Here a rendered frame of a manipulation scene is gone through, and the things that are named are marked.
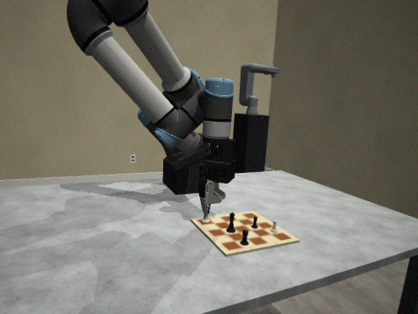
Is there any brown and cream chessboard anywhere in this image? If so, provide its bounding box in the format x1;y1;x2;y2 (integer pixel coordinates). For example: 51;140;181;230
190;211;300;257

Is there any white pawn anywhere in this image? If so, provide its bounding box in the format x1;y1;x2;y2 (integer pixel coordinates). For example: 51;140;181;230
271;221;278;233

